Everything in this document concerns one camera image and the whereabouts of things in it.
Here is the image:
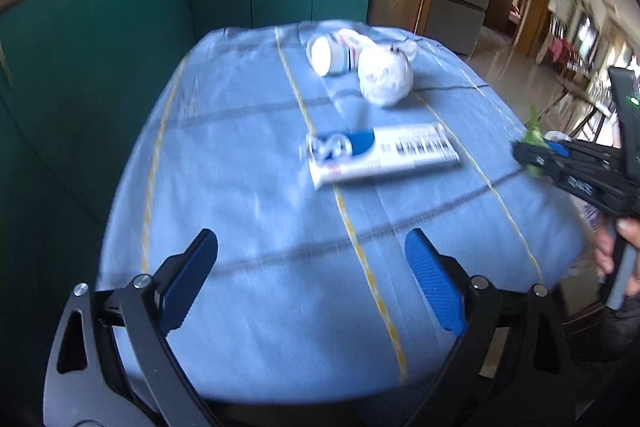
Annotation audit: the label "crumpled white plastic bag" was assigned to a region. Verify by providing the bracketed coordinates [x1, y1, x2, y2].
[357, 44, 418, 108]

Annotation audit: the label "green vegetable leaves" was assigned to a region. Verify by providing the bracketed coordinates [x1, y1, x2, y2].
[520, 106, 548, 180]

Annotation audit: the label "wooden stool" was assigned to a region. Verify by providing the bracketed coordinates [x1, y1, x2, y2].
[542, 79, 616, 142]

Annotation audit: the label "blue checked tablecloth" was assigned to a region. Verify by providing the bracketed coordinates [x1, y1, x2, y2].
[95, 21, 586, 405]

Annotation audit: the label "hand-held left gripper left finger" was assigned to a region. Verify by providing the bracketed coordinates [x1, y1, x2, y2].
[42, 228, 221, 427]

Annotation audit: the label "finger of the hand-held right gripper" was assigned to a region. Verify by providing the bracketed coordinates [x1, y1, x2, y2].
[530, 159, 610, 208]
[511, 139, 623, 168]

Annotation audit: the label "white striped paper cup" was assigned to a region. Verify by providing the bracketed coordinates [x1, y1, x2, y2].
[306, 28, 376, 78]

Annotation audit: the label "white blue toothpaste box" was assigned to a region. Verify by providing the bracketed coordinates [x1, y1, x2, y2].
[305, 123, 462, 192]

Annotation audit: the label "teal kitchen cabinets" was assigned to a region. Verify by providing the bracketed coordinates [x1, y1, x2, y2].
[0, 0, 378, 427]

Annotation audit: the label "person's right hand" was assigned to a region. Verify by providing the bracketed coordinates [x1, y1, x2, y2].
[594, 216, 640, 283]

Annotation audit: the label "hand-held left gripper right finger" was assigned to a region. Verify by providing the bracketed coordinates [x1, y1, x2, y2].
[400, 228, 581, 427]

